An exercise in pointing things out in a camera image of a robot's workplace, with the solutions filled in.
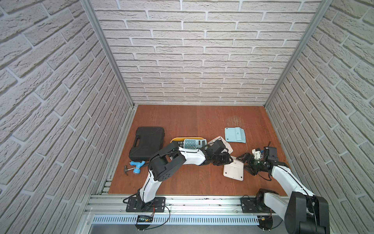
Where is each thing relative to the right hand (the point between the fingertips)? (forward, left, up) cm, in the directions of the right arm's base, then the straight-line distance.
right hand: (241, 161), depth 86 cm
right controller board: (-30, -4, -4) cm, 30 cm away
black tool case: (+17, +58, +3) cm, 60 cm away
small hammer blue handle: (-1, +63, -1) cm, 63 cm away
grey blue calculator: (+11, +27, +6) cm, 30 cm away
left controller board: (-25, +56, -5) cm, 61 cm away
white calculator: (+11, +6, 0) cm, 13 cm away
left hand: (+5, +7, +1) cm, 8 cm away
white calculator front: (-5, +5, 0) cm, 7 cm away
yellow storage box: (+14, +37, +4) cm, 39 cm away
